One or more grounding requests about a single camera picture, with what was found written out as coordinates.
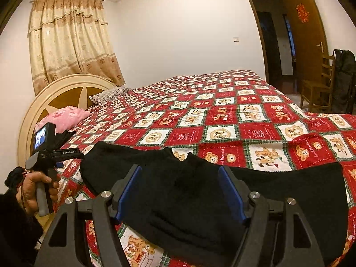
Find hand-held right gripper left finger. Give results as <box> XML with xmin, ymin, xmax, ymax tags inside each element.
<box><xmin>35</xmin><ymin>164</ymin><xmax>144</xmax><ymax>267</ymax></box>

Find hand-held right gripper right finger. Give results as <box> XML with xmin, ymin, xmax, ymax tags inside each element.
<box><xmin>218</xmin><ymin>165</ymin><xmax>324</xmax><ymax>267</ymax></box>

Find black pants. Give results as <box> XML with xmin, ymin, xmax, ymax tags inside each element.
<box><xmin>79</xmin><ymin>141</ymin><xmax>349</xmax><ymax>267</ymax></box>

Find person's left forearm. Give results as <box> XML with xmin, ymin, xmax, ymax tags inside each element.
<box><xmin>0</xmin><ymin>167</ymin><xmax>43</xmax><ymax>267</ymax></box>

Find person's left hand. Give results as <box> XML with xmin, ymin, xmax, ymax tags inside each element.
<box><xmin>16</xmin><ymin>171</ymin><xmax>60</xmax><ymax>214</ymax></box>

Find dark cloth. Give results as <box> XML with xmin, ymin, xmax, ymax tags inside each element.
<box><xmin>54</xmin><ymin>129</ymin><xmax>75</xmax><ymax>152</ymax></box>

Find pink pillow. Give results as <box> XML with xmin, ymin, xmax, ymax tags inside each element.
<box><xmin>42</xmin><ymin>106</ymin><xmax>91</xmax><ymax>134</ymax></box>

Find cream wooden headboard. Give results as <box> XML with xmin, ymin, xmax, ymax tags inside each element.
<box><xmin>17</xmin><ymin>74</ymin><xmax>117</xmax><ymax>169</ymax></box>

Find striped pillow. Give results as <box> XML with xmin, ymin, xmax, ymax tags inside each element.
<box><xmin>89</xmin><ymin>86</ymin><xmax>131</xmax><ymax>105</ymax></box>

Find red printed bedspread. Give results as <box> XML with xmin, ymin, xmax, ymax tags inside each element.
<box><xmin>54</xmin><ymin>69</ymin><xmax>356</xmax><ymax>267</ymax></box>

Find beige patterned curtain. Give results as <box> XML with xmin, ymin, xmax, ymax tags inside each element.
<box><xmin>28</xmin><ymin>0</ymin><xmax>125</xmax><ymax>95</ymax></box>

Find wooden chair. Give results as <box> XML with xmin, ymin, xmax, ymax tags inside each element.
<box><xmin>300</xmin><ymin>54</ymin><xmax>336</xmax><ymax>114</ymax></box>

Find brown wooden door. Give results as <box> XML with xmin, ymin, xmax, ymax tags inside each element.
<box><xmin>284</xmin><ymin>0</ymin><xmax>334</xmax><ymax>95</ymax></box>

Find red door ornament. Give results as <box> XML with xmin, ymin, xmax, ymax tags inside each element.
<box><xmin>295</xmin><ymin>3</ymin><xmax>310</xmax><ymax>23</ymax></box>

